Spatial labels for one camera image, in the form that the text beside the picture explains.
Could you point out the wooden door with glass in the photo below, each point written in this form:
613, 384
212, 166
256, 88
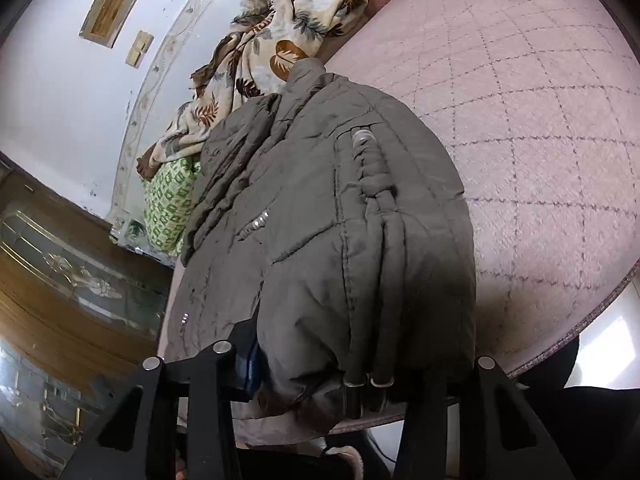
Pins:
50, 310

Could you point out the beige wall switch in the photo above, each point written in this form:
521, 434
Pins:
139, 49

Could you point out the leaf print fleece blanket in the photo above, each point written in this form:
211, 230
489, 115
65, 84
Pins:
260, 60

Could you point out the small wall picture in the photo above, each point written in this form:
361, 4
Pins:
107, 15

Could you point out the fluffy slipper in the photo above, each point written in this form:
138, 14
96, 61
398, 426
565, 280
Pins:
345, 460

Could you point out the pink quilted sofa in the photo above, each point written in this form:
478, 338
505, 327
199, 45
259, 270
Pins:
525, 135

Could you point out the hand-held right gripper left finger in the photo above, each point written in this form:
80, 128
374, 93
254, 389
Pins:
250, 360

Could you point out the green patterned pillow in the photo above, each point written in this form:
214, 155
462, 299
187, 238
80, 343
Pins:
167, 205

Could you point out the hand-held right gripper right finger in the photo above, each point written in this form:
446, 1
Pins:
425, 425

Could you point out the grey-green puffer jacket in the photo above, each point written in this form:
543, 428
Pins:
310, 210

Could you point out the clear plastic bag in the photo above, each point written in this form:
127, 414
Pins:
127, 232

